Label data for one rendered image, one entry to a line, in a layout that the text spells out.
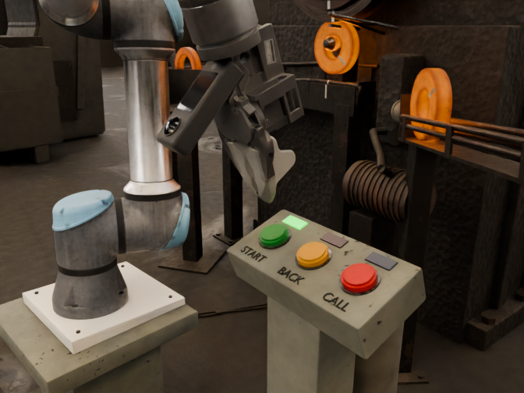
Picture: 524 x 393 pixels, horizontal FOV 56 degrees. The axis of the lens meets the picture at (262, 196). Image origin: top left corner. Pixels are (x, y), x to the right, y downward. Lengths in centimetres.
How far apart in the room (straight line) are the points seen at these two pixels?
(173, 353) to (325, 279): 94
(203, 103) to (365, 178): 79
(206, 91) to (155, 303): 63
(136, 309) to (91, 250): 16
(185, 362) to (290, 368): 79
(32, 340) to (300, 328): 61
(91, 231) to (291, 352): 50
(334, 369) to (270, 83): 36
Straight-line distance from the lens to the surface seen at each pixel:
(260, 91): 56
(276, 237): 65
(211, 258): 196
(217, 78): 54
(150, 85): 98
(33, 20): 412
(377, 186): 125
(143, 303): 109
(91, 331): 102
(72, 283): 105
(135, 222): 101
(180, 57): 230
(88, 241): 101
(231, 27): 53
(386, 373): 83
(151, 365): 116
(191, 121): 53
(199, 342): 151
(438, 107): 108
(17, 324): 114
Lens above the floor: 87
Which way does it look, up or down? 19 degrees down
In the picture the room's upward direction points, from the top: straight up
